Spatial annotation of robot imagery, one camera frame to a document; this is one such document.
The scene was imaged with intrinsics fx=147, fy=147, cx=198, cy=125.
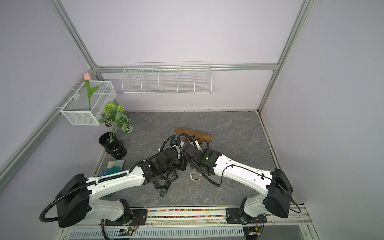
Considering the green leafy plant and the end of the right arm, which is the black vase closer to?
the green leafy plant

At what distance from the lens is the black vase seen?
0.87m

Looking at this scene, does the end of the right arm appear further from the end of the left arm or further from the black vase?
the black vase

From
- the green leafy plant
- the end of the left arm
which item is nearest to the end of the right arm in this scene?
the end of the left arm
